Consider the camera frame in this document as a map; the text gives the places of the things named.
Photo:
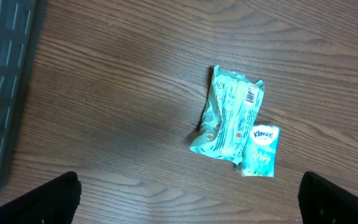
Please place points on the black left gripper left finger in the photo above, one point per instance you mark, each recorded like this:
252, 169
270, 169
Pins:
54, 202

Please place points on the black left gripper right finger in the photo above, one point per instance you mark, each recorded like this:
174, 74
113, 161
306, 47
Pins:
322, 201

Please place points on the teal tissue pack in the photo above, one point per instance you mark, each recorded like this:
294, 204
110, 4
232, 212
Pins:
260, 151

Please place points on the teal snack wrapper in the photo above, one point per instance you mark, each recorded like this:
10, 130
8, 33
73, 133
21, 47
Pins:
230, 112

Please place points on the grey plastic mesh basket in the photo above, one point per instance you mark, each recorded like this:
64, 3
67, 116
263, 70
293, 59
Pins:
20, 25

